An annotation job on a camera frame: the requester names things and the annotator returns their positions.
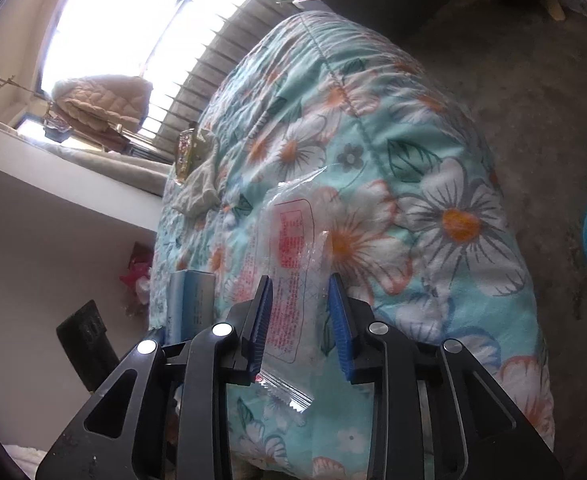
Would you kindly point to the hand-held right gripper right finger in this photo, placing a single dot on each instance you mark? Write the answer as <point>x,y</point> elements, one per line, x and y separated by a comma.
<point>341,335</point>

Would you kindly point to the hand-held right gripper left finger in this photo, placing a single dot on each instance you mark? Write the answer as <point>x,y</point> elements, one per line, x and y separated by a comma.
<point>259,330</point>

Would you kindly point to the clear wrapper with red print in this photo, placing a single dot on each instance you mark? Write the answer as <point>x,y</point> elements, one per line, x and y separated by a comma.
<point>298,260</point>

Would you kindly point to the silver blue small box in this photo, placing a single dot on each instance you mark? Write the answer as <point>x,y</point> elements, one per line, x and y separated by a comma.
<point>191,305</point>

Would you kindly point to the red plastic bag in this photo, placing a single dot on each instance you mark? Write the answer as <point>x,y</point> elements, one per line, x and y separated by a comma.
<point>138,270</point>

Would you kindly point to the white crumpled tissue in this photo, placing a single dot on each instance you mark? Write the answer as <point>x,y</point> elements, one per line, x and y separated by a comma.
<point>198,190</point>

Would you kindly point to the floral quilted blanket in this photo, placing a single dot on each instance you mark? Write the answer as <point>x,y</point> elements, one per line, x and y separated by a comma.
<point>398,160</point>

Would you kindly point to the shiny snack packet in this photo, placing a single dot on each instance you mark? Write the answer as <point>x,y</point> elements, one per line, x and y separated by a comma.
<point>189,150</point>

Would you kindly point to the white cloth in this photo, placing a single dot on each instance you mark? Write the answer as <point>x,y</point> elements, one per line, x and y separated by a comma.
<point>20,462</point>

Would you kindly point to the grey ribbed radiator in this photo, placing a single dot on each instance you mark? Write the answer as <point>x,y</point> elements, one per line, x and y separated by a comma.
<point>213,60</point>

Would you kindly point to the beige quilted jacket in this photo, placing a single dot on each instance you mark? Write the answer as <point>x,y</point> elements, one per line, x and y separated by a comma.
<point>103,102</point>

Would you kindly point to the dark grey cabinet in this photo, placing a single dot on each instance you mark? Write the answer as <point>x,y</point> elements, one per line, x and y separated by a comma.
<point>398,0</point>

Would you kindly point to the wall coat hook rack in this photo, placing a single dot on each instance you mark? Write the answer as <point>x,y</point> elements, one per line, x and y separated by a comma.
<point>3,85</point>

